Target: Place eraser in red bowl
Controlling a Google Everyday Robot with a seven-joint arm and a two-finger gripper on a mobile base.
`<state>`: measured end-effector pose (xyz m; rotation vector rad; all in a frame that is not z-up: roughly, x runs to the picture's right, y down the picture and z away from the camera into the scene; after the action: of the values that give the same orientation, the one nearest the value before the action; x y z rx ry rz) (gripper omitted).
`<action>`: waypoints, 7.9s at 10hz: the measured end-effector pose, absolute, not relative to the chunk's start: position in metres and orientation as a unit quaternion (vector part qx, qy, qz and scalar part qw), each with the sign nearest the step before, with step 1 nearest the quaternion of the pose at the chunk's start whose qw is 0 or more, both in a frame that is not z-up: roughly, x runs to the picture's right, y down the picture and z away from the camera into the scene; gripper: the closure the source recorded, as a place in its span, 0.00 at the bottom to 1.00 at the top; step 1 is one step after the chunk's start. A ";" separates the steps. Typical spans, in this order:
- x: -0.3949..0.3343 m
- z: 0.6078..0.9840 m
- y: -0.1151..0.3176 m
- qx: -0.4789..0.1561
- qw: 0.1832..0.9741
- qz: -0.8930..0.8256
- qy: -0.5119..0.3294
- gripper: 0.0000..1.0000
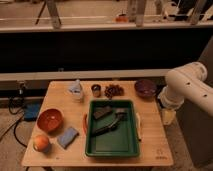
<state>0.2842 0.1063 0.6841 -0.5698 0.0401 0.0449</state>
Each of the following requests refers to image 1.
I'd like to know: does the dark eraser block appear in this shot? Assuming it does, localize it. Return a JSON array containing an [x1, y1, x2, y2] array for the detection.
[[93, 106, 112, 119]]

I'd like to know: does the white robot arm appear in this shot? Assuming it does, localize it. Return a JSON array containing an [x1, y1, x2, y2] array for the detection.
[[157, 62, 213, 125]]

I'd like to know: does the purple bowl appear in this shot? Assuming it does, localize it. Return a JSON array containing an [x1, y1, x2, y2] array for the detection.
[[134, 79, 157, 98]]

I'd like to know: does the red bowl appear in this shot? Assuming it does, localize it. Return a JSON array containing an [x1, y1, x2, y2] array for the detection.
[[37, 109, 63, 133]]

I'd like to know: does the white pen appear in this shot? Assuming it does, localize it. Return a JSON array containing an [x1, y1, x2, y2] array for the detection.
[[136, 113, 142, 142]]

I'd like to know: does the dark stapler tool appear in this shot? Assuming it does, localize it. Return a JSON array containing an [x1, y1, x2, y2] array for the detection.
[[91, 108, 127, 137]]

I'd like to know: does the green plastic tray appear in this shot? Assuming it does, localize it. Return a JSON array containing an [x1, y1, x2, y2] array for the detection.
[[85, 100, 140, 157]]

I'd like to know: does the bunch of dark grapes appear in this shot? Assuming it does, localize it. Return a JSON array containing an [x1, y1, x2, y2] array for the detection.
[[104, 84, 124, 99]]

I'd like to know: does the small metal cup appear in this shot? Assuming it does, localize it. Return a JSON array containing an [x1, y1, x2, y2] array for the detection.
[[91, 84, 101, 97]]

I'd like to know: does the red marker pen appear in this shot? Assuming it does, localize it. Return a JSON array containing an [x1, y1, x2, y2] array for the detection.
[[83, 114, 87, 135]]

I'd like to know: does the clear plastic cup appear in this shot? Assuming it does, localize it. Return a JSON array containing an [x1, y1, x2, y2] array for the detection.
[[69, 79, 84, 102]]

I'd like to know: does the blue sponge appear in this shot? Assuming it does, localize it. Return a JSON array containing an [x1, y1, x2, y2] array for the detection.
[[57, 127, 79, 149]]

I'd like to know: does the orange apple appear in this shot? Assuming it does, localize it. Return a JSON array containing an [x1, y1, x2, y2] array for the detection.
[[33, 135, 50, 152]]

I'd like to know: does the blue power box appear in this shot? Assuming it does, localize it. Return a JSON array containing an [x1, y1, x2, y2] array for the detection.
[[24, 103, 41, 121]]

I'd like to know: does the black cable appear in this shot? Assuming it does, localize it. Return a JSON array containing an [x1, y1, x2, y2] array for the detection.
[[0, 83, 28, 148]]

